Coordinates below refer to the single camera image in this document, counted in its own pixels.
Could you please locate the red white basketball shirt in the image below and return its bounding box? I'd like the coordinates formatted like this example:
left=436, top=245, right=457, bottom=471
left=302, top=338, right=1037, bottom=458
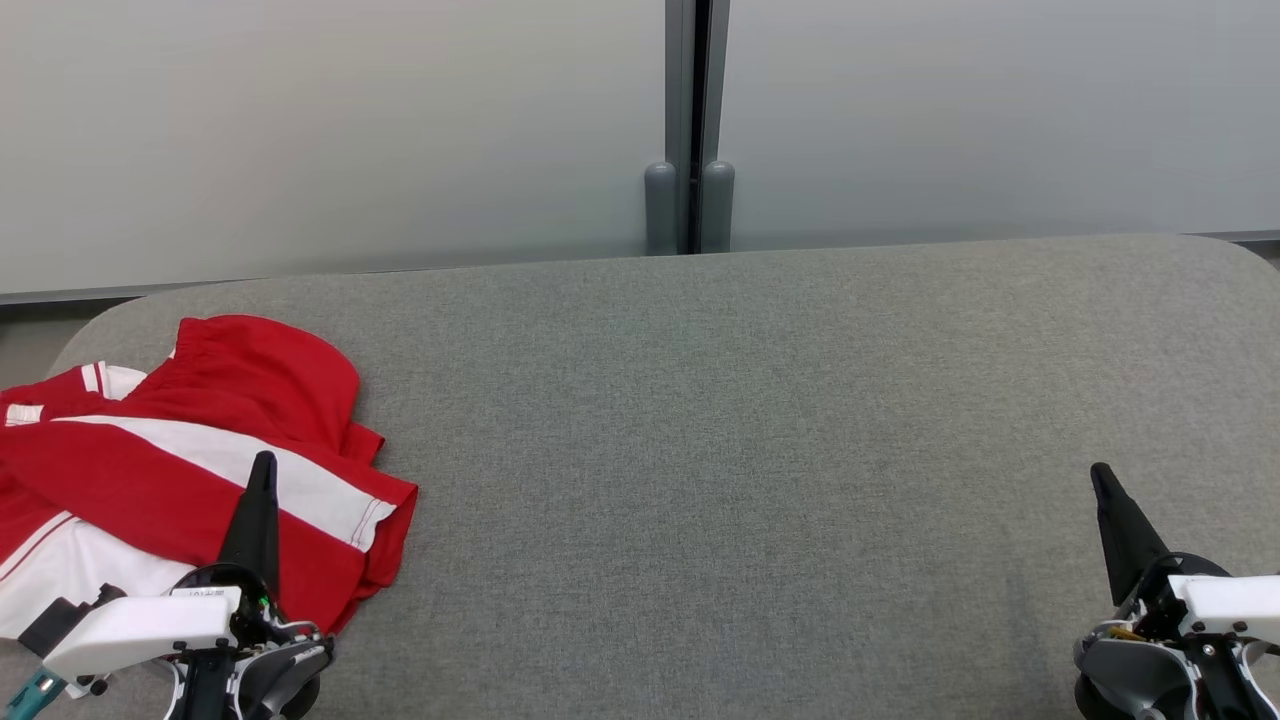
left=0, top=362, right=419, bottom=641

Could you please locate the grey rounded post foot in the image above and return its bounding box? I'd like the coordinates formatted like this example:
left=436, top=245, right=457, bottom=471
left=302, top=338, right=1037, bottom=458
left=644, top=160, right=683, bottom=257
left=700, top=159, right=737, bottom=254

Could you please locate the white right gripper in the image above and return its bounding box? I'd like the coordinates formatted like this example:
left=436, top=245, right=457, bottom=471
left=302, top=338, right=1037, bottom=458
left=1073, top=461, right=1280, bottom=720

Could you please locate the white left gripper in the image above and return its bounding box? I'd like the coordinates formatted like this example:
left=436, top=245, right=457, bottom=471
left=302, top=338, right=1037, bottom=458
left=42, top=450, right=337, bottom=720

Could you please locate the grey partition post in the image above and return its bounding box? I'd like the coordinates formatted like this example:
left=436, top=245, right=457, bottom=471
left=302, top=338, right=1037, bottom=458
left=664, top=0, right=732, bottom=256

